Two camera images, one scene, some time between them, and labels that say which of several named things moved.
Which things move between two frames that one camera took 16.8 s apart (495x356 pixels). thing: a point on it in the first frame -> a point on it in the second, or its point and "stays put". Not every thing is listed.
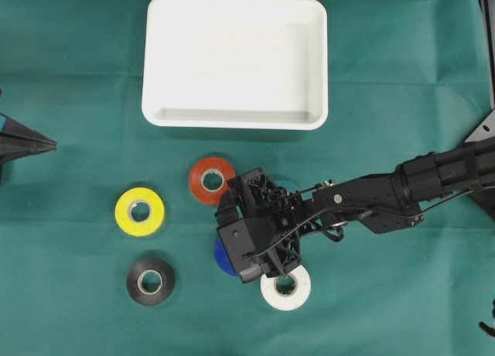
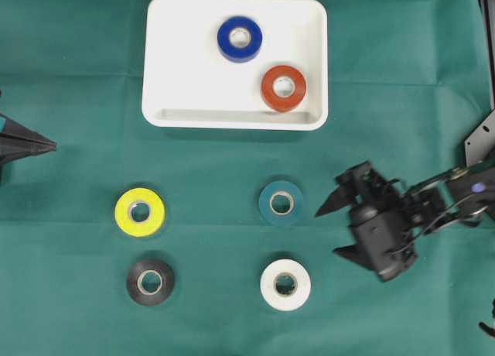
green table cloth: x=109 y=241 stays put
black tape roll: x=134 y=276 stays put
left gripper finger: x=14 y=135 stays put
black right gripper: x=274 y=215 -> x=425 y=207
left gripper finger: x=11 y=154 stays put
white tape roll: x=287 y=302 stays put
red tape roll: x=200 y=169 -> x=287 y=104
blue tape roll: x=222 y=257 -> x=239 y=39
